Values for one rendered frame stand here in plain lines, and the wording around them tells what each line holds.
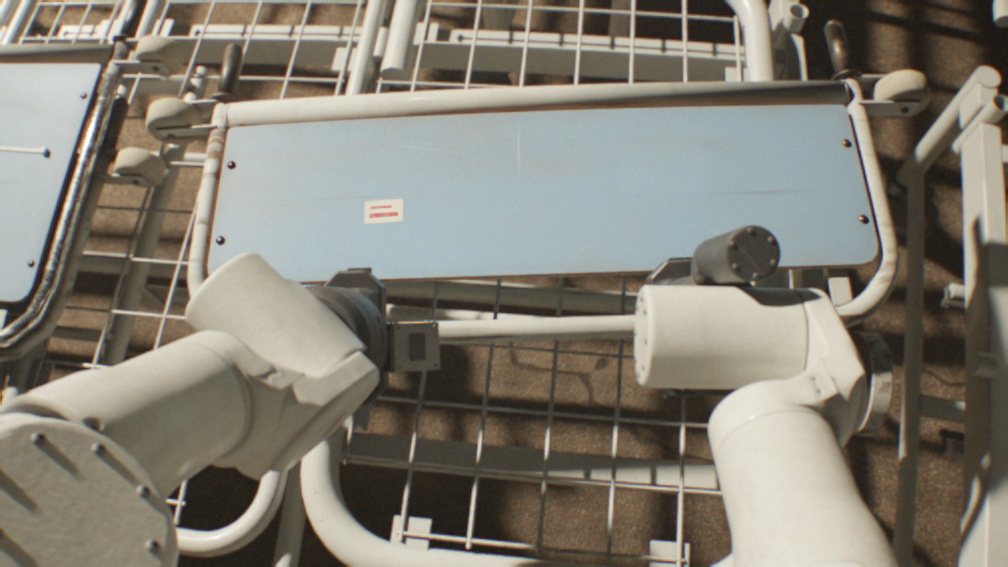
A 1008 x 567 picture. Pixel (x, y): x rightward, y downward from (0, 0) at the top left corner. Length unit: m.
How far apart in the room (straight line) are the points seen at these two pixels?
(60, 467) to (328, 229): 0.55
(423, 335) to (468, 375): 0.70
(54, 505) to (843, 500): 0.31
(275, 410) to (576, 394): 0.98
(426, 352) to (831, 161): 0.47
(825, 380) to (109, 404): 0.35
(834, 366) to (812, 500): 0.10
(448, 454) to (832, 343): 0.53
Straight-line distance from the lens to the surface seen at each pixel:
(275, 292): 0.48
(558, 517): 1.31
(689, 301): 0.46
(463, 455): 0.87
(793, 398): 0.41
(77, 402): 0.33
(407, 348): 0.65
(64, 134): 1.09
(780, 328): 0.47
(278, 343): 0.47
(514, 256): 0.74
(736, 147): 0.83
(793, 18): 1.17
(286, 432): 0.42
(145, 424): 0.34
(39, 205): 1.06
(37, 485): 0.26
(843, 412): 0.43
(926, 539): 1.46
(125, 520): 0.27
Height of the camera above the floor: 1.30
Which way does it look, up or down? 67 degrees down
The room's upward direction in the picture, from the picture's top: 8 degrees counter-clockwise
